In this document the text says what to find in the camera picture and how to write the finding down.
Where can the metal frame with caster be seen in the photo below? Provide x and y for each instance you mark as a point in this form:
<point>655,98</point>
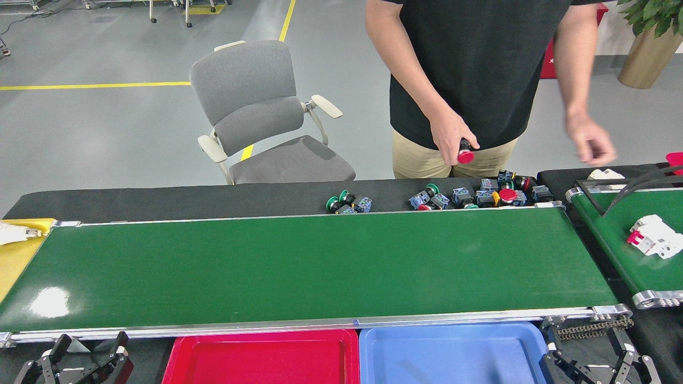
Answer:
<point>4,50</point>

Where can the metal equipment cart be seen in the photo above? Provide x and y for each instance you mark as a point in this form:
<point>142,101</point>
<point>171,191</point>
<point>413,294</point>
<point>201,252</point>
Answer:
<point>117,4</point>

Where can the person's left forearm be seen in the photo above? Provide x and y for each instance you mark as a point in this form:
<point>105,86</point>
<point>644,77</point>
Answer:
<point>573,80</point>

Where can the white wheeled stand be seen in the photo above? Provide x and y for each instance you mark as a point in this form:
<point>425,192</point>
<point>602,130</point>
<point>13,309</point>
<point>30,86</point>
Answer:
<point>188,16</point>

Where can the person's right forearm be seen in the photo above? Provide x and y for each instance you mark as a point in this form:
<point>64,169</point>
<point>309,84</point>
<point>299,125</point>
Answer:
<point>406,69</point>

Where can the yellow plastic bin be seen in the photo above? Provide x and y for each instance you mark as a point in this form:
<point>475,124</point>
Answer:
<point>16,261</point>

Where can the person's right hand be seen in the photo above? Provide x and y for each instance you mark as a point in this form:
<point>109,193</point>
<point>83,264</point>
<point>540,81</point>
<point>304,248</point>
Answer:
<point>448,130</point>

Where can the black guide frame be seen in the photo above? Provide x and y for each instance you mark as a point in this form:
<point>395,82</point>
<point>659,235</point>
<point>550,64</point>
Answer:
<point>656,176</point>

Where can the grey office chair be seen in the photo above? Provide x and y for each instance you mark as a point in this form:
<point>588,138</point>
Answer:
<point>251,90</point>

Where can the blue plastic tray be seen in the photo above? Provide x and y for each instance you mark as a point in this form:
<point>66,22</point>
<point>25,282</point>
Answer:
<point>453,357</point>

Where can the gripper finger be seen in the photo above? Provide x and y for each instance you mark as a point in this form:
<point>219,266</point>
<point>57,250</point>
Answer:
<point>45,362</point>
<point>114,362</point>
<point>635,370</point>
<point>563,373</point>

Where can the long green conveyor belt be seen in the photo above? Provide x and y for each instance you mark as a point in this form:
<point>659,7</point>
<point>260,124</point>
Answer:
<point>267,266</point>

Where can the green plant in brass pot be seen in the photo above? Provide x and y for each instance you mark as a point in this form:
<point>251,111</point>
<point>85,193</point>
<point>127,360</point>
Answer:
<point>648,58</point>

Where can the red fire extinguisher box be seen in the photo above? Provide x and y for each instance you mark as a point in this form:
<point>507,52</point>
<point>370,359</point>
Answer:
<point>549,58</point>

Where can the person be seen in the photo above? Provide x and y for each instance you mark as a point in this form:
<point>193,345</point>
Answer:
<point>480,64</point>

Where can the person's left hand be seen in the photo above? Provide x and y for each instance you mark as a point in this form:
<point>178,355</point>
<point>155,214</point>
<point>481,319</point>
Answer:
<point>589,138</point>

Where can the red plastic tray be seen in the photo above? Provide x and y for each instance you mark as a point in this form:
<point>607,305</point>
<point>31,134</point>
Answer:
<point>256,362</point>

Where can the short green conveyor belt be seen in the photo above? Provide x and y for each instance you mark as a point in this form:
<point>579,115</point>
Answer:
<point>608,234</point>

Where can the red plastic bin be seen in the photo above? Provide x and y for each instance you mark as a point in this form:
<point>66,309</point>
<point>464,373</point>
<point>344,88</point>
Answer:
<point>675,161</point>

